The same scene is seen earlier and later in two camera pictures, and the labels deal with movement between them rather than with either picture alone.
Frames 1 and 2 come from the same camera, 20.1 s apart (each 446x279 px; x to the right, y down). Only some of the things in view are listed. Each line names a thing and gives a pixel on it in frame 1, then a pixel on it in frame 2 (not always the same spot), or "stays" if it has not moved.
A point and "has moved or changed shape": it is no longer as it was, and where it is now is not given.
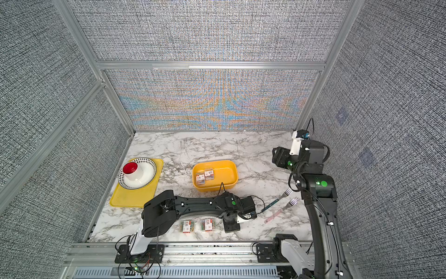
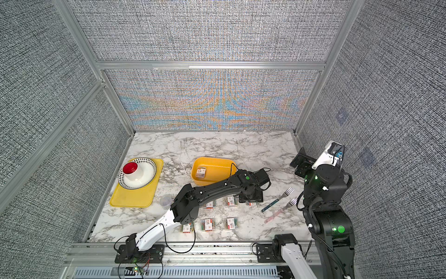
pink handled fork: x=292 y=202 stays
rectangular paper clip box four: x=200 y=178 has moved or changed shape
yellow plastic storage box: x=208 y=176 has moved or changed shape
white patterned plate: x=149 y=171 stays
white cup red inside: x=132 y=170 stays
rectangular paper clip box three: x=208 y=225 stays
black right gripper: x=283 y=159 -> x=305 y=159
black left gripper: x=233 y=229 -> x=259 y=198
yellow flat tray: x=126 y=197 stays
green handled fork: x=286 y=193 stays
